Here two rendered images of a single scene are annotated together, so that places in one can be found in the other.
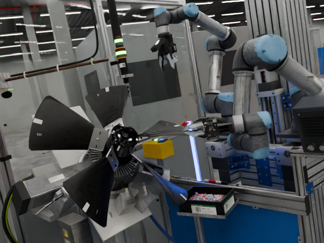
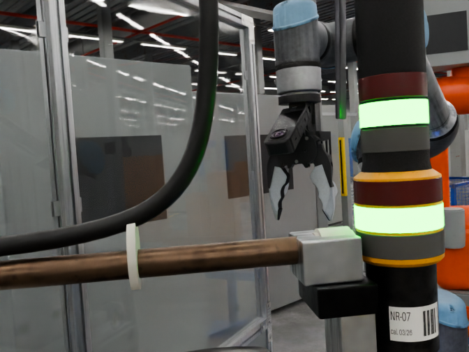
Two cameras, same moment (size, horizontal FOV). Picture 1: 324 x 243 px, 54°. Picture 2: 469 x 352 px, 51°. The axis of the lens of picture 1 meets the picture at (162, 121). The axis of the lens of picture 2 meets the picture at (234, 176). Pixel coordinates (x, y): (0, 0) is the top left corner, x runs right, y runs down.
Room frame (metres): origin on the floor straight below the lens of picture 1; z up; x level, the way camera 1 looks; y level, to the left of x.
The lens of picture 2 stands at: (1.17, 0.28, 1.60)
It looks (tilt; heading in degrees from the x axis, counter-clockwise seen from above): 3 degrees down; 341
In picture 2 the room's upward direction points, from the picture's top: 4 degrees counter-clockwise
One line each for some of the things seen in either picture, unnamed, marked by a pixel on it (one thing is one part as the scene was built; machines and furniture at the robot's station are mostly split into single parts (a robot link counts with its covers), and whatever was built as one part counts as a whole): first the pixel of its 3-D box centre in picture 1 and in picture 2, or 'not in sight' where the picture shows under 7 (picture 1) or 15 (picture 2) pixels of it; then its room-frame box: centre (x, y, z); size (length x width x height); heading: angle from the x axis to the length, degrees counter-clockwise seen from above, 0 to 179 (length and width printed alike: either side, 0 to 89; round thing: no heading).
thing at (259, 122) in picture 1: (256, 122); not in sight; (1.30, -0.39, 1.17); 0.11 x 0.08 x 0.09; 79
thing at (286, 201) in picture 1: (217, 190); not in sight; (1.55, -0.21, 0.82); 0.90 x 0.04 x 0.08; 42
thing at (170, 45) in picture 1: (166, 44); (303, 131); (1.92, -0.11, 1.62); 0.09 x 0.08 x 0.12; 132
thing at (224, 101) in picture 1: (227, 102); (433, 323); (2.00, -0.43, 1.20); 0.13 x 0.12 x 0.14; 36
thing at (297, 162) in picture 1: (298, 171); not in sight; (1.23, -0.50, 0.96); 0.03 x 0.03 x 0.20; 42
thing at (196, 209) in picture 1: (207, 200); not in sight; (1.38, -0.14, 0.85); 0.22 x 0.17 x 0.07; 56
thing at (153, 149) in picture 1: (158, 149); not in sight; (1.84, 0.05, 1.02); 0.16 x 0.10 x 0.11; 42
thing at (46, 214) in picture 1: (71, 202); not in sight; (1.71, 0.57, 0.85); 0.36 x 0.24 x 0.03; 132
